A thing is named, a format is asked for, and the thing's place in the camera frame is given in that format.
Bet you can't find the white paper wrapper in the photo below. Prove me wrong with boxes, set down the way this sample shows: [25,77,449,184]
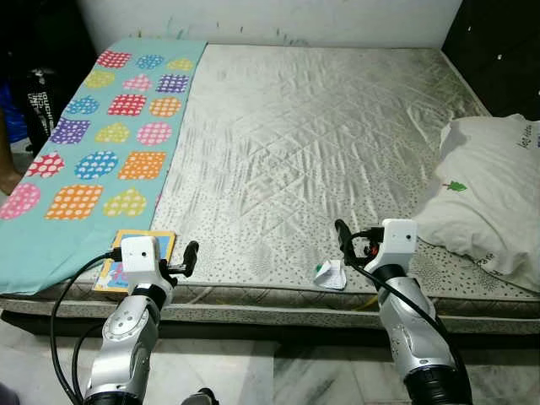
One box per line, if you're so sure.
[314,260,348,291]

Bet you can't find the white pillow green tree print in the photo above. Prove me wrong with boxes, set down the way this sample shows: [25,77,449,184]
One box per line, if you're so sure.
[415,114,540,292]

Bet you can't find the teal blanket colourful dotted shapes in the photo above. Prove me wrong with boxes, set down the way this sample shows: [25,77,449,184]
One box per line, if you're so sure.
[0,38,208,296]

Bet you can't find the yellow-bordered blue children's book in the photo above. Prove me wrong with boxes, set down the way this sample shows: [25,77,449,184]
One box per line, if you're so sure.
[93,229,178,294]

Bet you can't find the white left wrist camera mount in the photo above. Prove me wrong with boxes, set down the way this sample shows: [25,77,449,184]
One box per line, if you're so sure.
[121,236,170,292]

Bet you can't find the robot left leg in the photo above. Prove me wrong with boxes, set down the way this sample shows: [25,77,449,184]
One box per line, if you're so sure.
[181,388,220,405]

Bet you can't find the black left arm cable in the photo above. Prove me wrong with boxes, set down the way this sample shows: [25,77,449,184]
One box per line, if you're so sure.
[49,249,126,405]

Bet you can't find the quilted grey white mattress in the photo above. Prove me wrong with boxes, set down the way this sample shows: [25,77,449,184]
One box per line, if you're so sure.
[0,44,540,334]

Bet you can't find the black tufted headboard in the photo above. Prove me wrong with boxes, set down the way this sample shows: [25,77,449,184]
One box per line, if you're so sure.
[443,0,540,121]

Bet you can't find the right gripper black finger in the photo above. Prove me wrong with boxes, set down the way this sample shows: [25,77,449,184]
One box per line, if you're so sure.
[335,219,357,266]

